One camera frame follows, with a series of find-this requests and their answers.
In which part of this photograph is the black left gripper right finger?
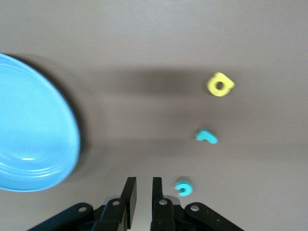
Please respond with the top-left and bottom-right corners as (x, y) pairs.
(150, 177), (245, 231)

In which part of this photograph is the blue plate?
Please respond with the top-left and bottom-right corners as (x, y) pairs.
(0, 52), (81, 193)

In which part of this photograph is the yellow foam letter d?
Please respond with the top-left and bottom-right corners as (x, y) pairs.
(206, 72), (235, 98)

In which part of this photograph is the teal foam letter c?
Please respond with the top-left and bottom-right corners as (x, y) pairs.
(174, 179), (193, 197)

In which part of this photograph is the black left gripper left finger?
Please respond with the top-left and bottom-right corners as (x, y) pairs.
(27, 177), (138, 231)

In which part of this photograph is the brown table cover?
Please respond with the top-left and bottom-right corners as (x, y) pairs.
(0, 0), (308, 231)

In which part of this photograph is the teal foam letter l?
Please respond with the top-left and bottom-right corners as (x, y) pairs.
(195, 128), (219, 145)

